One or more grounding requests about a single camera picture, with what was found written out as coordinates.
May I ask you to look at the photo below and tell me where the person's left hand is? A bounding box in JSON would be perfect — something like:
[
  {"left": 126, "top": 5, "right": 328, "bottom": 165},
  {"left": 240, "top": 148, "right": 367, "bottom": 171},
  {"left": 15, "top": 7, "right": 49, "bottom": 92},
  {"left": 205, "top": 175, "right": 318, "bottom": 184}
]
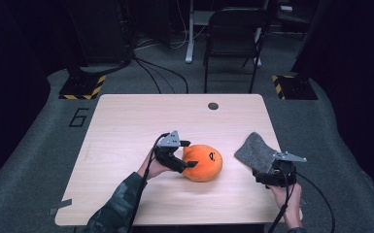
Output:
[{"left": 137, "top": 150, "right": 173, "bottom": 181}]

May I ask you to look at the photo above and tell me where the grey terry cloth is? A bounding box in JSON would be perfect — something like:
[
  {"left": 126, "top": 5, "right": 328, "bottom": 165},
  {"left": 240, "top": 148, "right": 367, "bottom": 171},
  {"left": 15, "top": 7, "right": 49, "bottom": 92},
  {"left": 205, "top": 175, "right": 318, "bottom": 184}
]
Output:
[{"left": 233, "top": 131, "right": 278, "bottom": 175}]

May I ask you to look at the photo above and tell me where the black floor cable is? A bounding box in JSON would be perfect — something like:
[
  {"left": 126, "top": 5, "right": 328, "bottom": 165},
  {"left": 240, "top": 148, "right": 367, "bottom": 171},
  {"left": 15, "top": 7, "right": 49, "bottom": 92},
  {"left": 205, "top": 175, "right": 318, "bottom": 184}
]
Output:
[
  {"left": 132, "top": 55, "right": 189, "bottom": 95},
  {"left": 133, "top": 57, "right": 163, "bottom": 95}
]

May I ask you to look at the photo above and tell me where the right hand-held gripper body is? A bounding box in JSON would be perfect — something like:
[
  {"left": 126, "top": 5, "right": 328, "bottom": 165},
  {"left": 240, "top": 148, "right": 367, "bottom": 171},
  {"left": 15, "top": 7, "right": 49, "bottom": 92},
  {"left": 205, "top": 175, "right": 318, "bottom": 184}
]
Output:
[{"left": 265, "top": 151, "right": 308, "bottom": 188}]

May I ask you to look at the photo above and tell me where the hand-held gripper cable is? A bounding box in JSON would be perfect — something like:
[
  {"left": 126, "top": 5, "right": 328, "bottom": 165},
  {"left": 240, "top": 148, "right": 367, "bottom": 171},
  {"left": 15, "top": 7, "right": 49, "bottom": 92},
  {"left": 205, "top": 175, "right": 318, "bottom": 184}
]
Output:
[
  {"left": 266, "top": 161, "right": 336, "bottom": 233},
  {"left": 127, "top": 131, "right": 171, "bottom": 233}
]

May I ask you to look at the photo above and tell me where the white desk leg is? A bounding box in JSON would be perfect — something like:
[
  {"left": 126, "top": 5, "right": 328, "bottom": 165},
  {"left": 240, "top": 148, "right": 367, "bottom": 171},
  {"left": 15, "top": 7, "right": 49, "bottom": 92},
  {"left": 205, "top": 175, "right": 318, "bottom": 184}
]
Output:
[
  {"left": 185, "top": 0, "right": 196, "bottom": 64},
  {"left": 254, "top": 27, "right": 263, "bottom": 68}
]

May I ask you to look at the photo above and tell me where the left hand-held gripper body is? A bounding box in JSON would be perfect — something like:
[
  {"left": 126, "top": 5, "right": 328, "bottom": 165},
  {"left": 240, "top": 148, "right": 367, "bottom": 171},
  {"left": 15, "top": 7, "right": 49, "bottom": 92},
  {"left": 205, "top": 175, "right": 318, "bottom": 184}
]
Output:
[{"left": 153, "top": 130, "right": 187, "bottom": 174}]

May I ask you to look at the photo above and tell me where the black folding chair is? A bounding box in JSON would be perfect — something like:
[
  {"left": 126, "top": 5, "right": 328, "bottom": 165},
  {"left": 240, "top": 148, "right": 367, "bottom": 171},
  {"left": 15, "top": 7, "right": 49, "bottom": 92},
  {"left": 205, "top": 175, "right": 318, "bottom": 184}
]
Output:
[{"left": 203, "top": 7, "right": 270, "bottom": 95}]

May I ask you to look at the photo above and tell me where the right hand-held gripper cable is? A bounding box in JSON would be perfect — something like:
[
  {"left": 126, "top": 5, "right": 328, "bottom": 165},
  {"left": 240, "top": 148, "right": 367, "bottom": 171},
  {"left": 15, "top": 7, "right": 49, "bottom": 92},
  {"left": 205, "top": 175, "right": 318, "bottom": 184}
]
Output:
[{"left": 266, "top": 161, "right": 336, "bottom": 233}]

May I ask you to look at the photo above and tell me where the striped black stand base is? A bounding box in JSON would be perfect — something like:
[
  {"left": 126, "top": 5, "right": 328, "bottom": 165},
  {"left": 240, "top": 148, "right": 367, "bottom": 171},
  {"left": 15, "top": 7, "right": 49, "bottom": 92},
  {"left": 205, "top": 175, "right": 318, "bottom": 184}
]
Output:
[
  {"left": 271, "top": 75, "right": 319, "bottom": 101},
  {"left": 58, "top": 74, "right": 107, "bottom": 101}
]

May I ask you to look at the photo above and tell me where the left hand-held gripper cable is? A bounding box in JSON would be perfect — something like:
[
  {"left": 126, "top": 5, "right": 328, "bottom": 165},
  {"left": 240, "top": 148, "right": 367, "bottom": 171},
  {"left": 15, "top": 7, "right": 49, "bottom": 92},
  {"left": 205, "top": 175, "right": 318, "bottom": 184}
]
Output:
[{"left": 127, "top": 131, "right": 171, "bottom": 233}]

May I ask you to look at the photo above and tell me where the dark cabinet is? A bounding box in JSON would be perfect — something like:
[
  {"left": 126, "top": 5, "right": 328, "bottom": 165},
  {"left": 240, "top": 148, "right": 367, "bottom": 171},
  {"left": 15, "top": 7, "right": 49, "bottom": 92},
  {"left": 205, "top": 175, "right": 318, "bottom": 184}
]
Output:
[{"left": 62, "top": 0, "right": 134, "bottom": 71}]

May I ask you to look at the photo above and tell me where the orange plush toy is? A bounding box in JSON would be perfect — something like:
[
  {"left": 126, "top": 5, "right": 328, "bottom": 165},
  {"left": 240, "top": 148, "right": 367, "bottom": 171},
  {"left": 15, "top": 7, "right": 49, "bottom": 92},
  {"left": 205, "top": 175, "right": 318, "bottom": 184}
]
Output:
[{"left": 182, "top": 144, "right": 223, "bottom": 183}]

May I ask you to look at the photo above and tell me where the person's right hand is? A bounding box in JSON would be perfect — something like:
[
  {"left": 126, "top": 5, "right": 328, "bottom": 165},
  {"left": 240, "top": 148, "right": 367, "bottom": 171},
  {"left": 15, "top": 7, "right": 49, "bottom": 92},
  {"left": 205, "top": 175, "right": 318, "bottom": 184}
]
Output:
[{"left": 267, "top": 183, "right": 303, "bottom": 224}]

